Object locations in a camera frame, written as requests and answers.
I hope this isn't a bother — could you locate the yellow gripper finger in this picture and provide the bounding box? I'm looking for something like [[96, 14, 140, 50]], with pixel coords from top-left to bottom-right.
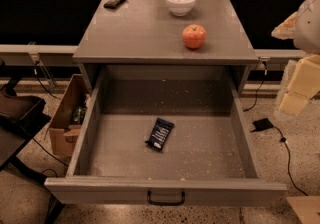
[[271, 12, 297, 40], [278, 55, 320, 116]]

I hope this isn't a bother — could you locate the dark blue rxbar wrapper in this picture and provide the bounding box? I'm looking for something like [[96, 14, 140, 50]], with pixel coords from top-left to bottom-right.
[[145, 118, 174, 151]]

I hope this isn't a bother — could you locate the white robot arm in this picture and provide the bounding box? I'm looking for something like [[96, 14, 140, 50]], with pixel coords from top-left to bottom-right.
[[271, 0, 320, 120]]

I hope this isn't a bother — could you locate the open grey top drawer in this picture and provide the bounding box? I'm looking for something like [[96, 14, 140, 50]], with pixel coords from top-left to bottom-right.
[[45, 65, 287, 207]]

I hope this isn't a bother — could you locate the grey cabinet with counter top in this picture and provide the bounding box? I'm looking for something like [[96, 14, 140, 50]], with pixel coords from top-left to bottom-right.
[[73, 0, 257, 89]]

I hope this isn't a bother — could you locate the black snack bar on counter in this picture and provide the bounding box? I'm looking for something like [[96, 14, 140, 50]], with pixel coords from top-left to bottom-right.
[[103, 0, 126, 9]]

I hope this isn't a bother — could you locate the red apple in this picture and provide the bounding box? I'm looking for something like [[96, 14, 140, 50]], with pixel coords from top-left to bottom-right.
[[182, 24, 206, 49]]

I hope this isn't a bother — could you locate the white bowl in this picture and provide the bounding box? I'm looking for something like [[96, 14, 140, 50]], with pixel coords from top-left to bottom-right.
[[165, 0, 196, 16]]

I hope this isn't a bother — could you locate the cardboard piece bottom right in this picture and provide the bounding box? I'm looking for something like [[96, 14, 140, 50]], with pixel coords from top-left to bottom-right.
[[286, 196, 320, 224]]

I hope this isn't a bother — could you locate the green item in box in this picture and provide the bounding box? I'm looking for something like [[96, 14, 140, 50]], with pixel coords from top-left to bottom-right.
[[71, 107, 87, 125]]

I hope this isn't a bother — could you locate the cardboard box on floor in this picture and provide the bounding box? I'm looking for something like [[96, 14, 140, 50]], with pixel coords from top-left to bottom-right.
[[49, 74, 88, 156]]

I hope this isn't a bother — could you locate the black chair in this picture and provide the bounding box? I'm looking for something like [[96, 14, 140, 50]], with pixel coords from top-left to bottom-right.
[[0, 59, 66, 224]]

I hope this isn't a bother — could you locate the black cable right wall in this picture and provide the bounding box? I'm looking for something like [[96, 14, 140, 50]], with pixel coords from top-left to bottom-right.
[[242, 60, 269, 113]]

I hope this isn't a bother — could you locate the black power adapter with cable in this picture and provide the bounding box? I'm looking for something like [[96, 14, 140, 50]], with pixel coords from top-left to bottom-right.
[[253, 118, 307, 196]]

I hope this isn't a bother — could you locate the black drawer handle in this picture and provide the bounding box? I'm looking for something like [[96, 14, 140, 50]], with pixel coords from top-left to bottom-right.
[[147, 191, 186, 206]]

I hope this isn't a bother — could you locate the black cable left floor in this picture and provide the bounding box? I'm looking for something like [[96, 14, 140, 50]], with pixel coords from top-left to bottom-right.
[[32, 61, 69, 169]]

